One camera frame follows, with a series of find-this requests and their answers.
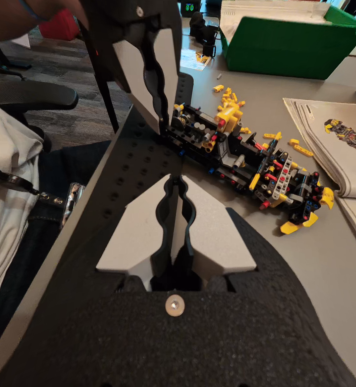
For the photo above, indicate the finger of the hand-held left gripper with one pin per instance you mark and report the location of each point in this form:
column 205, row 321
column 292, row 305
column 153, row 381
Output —
column 170, row 66
column 129, row 66

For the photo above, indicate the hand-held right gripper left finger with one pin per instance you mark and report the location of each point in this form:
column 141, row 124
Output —
column 132, row 242

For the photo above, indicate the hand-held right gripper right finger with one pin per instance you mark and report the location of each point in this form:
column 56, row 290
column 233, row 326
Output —
column 220, row 242

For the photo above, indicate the black yellow lego car chassis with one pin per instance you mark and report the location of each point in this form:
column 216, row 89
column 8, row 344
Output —
column 226, row 145

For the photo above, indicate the person's left forearm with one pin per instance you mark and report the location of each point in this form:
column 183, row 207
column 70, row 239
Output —
column 2, row 15

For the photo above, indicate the pile of yellow lego pieces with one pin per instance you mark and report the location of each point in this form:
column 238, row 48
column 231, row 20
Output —
column 231, row 96

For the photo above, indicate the yellow lego beam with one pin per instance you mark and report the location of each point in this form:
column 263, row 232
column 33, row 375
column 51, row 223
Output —
column 304, row 151
column 270, row 136

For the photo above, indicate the small yellow lego connector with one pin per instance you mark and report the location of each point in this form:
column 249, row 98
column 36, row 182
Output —
column 293, row 142

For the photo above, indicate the lego instruction booklet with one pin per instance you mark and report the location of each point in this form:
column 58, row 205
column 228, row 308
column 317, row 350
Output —
column 332, row 142

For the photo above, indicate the person's left hand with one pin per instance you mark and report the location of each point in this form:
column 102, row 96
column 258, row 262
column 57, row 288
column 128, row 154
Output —
column 75, row 6

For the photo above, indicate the clear plastic bag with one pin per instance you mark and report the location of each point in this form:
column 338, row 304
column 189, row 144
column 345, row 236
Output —
column 193, row 60

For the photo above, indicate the black metal leg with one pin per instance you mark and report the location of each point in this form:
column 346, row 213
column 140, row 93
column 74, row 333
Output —
column 101, row 81

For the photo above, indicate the red box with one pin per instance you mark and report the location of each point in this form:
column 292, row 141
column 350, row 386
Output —
column 60, row 27

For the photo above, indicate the black device with green lights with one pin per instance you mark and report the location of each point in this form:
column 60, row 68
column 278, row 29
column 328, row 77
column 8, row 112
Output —
column 190, row 9

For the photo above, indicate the shiny badge holder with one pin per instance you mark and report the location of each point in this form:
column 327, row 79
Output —
column 72, row 202

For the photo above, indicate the black perforated panel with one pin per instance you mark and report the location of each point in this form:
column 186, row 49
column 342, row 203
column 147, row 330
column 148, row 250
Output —
column 141, row 157

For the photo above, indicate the blue wristband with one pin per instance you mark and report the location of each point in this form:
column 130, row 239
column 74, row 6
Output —
column 29, row 12

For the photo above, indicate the white card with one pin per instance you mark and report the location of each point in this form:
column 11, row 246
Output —
column 22, row 40

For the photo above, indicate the black office chair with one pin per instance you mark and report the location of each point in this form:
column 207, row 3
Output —
column 29, row 93

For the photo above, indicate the white paper sheets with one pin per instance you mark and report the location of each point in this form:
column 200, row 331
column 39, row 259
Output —
column 265, row 15

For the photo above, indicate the green plastic bin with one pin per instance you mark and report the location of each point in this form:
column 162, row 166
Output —
column 286, row 51

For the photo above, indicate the person's white shirt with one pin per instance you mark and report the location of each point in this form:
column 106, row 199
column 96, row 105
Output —
column 5, row 181

